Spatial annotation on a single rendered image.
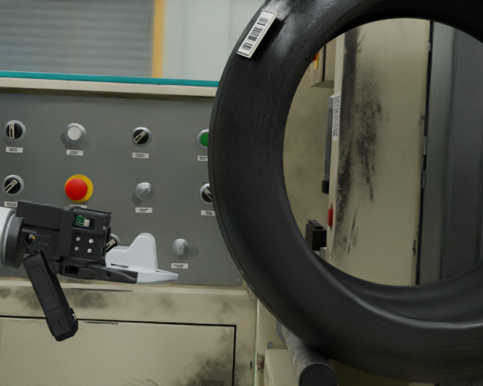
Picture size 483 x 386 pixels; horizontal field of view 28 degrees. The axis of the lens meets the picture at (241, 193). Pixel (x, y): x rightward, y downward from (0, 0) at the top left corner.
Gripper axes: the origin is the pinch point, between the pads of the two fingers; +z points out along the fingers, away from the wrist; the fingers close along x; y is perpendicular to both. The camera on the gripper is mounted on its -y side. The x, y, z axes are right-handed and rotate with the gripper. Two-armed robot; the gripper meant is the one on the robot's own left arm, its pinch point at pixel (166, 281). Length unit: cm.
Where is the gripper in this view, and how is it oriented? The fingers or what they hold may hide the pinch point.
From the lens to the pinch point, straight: 122.3
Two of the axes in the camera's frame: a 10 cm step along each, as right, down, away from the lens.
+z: 9.9, 1.7, 0.3
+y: 1.7, -9.8, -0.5
